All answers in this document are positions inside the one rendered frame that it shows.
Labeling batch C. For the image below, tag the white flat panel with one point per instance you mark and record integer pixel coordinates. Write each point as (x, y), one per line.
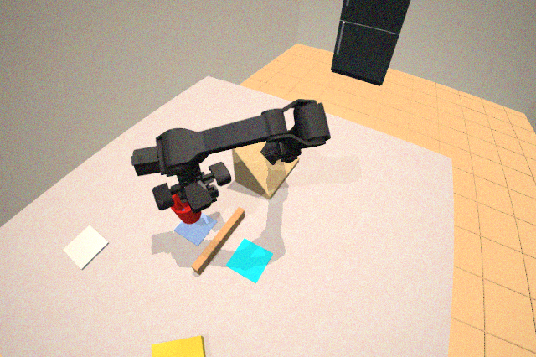
(85, 247)

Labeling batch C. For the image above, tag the red cup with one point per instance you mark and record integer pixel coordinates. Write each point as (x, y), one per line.
(187, 216)

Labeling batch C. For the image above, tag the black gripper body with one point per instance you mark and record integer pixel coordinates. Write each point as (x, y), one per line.
(163, 195)

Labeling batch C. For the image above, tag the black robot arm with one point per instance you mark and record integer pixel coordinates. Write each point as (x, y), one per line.
(179, 150)

